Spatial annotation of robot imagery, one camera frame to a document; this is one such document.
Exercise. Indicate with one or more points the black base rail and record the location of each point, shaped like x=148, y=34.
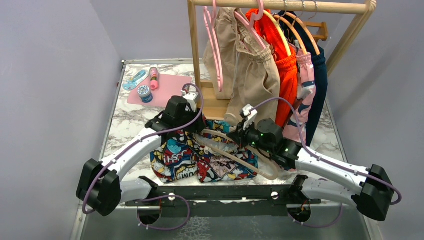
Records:
x=221, y=201

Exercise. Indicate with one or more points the orange shorts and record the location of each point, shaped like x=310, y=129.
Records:
x=288, y=76

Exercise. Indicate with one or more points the navy shorts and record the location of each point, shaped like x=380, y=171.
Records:
x=320, y=73

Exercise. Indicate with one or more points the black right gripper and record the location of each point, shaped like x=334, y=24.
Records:
x=239, y=134

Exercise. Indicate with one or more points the comic print shorts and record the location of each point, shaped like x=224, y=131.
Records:
x=175, y=159

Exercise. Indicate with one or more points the pink hanger with shorts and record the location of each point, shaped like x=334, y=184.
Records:
x=250, y=24

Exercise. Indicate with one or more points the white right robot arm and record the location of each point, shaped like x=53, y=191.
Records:
x=370, y=190

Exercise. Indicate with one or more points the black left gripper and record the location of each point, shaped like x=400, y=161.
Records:
x=197, y=125

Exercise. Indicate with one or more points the light blue flat case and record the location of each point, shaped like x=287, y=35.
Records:
x=134, y=81

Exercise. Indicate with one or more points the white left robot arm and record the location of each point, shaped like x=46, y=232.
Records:
x=101, y=187

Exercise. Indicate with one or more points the wooden hanger back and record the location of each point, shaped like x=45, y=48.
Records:
x=295, y=29

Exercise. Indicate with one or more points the pink clipboard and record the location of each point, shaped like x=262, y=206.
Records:
x=169, y=85

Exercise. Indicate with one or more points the wooden hanger front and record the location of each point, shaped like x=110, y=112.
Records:
x=274, y=35

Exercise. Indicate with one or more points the pink patterned shorts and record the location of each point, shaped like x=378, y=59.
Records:
x=295, y=128

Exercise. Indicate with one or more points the pink plastic hanger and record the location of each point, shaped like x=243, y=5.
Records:
x=209, y=21

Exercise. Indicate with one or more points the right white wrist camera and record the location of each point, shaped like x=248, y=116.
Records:
x=249, y=114

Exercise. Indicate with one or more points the wooden hanger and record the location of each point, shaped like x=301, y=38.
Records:
x=295, y=29
x=274, y=35

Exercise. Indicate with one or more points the beige shorts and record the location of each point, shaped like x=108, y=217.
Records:
x=231, y=34

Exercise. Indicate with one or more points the pink glue stick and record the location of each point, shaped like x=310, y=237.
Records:
x=154, y=75

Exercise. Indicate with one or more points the wooden clothes rack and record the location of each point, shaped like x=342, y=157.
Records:
x=216, y=108

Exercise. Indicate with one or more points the blue lidded jar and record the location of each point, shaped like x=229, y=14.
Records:
x=145, y=93

